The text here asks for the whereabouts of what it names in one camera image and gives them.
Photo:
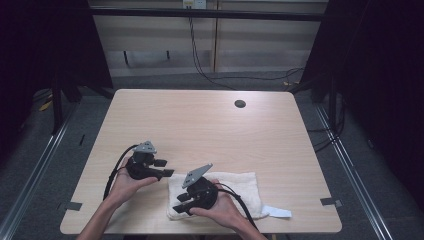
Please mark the white wall outlet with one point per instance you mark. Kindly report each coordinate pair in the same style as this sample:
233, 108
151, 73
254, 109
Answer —
194, 3

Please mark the black wall bracket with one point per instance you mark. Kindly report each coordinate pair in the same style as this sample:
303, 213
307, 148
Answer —
126, 58
168, 55

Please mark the yellow floor object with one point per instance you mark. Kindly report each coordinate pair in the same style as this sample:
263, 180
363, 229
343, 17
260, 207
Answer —
45, 106

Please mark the black stand post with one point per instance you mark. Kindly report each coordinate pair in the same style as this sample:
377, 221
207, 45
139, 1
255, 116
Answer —
57, 110

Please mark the person's left hand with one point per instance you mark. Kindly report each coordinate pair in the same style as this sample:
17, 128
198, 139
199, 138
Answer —
128, 188

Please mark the small black floor item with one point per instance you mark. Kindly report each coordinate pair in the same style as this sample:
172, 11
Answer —
81, 139

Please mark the black curtain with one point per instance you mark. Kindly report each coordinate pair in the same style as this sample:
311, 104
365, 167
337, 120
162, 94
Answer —
383, 66
40, 50

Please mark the dark round table grommet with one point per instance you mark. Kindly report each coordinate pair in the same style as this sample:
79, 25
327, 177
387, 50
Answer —
240, 103

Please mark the white towel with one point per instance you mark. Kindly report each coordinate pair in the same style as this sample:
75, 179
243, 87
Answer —
245, 190

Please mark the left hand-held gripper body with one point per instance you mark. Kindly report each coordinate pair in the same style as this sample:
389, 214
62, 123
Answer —
141, 168

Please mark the black horizontal frame bar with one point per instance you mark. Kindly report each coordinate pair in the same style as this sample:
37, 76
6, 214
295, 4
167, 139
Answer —
206, 14

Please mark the person's right hand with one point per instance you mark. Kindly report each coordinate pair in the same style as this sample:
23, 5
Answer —
223, 210

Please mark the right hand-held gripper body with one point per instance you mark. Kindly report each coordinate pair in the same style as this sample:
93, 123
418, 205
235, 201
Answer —
200, 193

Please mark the grey tape strip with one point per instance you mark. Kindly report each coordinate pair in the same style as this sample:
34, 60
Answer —
331, 202
70, 206

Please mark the aluminium floor rail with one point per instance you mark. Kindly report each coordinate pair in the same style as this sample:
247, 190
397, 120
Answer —
350, 170
33, 176

